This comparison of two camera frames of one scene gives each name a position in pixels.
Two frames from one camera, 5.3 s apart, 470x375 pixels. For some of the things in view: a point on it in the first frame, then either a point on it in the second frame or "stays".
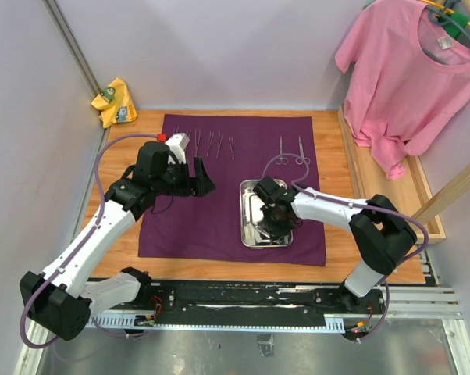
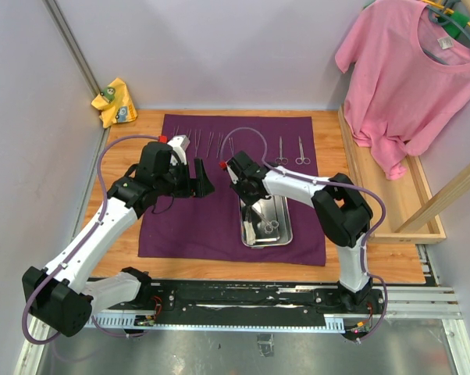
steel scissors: x=280 y=160 stays
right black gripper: x=275 y=231 → x=249 y=201
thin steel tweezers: x=219 y=144 stays
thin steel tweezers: x=195 y=140 stays
